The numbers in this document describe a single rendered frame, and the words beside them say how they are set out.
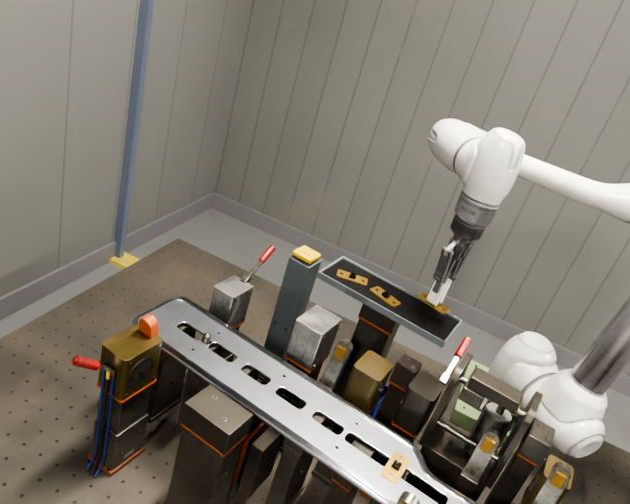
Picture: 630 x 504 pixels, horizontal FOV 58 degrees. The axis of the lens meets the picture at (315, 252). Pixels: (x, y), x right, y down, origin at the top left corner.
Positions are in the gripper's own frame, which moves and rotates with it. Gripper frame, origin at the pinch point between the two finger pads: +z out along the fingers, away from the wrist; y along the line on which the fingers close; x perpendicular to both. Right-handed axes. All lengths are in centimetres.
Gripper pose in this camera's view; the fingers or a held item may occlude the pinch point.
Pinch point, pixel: (439, 290)
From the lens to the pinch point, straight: 144.6
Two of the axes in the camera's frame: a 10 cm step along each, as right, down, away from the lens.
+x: 7.1, 5.0, -5.0
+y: -6.5, 2.0, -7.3
